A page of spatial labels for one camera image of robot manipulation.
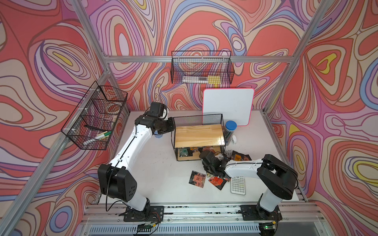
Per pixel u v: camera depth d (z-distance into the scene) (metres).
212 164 0.68
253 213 0.73
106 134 0.72
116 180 0.42
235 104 0.97
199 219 0.73
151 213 0.73
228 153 0.95
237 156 0.92
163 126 0.67
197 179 0.84
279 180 0.46
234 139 0.99
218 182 0.84
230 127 0.86
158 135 1.05
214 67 0.97
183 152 0.93
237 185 0.82
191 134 0.86
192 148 0.95
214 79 0.82
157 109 0.62
